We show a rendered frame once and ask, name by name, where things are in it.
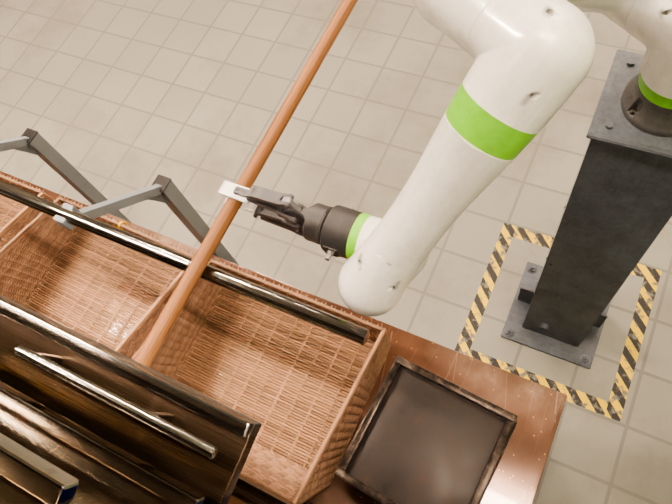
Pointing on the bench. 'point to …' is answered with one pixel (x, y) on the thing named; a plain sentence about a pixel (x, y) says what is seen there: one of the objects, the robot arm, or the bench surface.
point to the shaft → (243, 186)
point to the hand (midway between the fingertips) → (238, 196)
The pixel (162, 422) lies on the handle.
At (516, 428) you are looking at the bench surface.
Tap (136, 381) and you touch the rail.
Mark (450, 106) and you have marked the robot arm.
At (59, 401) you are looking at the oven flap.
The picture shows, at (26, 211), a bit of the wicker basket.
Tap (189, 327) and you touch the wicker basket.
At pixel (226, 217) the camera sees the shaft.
